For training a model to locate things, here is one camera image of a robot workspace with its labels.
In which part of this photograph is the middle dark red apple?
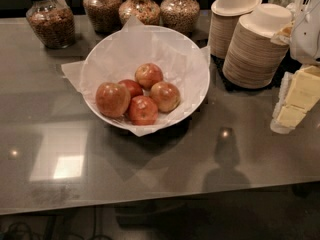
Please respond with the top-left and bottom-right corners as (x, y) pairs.
(120, 79), (143, 98)

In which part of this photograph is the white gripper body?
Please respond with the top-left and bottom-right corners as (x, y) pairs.
(290, 0), (320, 65)

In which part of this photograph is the glass cereal jar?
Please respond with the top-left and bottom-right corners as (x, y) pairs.
(119, 0), (160, 25)
(160, 0), (200, 35)
(83, 0), (122, 33)
(26, 0), (75, 49)

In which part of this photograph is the white paper liner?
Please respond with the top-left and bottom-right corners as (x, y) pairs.
(60, 15), (212, 138)

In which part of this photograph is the back stack of paper bowls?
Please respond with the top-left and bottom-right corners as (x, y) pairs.
(208, 0), (262, 59)

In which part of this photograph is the yellow-padded gripper finger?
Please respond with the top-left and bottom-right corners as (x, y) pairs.
(270, 65), (320, 134)

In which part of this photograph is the white bowl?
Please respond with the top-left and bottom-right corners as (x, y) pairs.
(79, 25), (211, 130)

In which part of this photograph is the left glass cereal jar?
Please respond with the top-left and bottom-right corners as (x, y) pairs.
(26, 0), (75, 49)

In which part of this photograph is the large front-left red apple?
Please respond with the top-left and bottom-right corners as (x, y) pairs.
(95, 82), (131, 118)

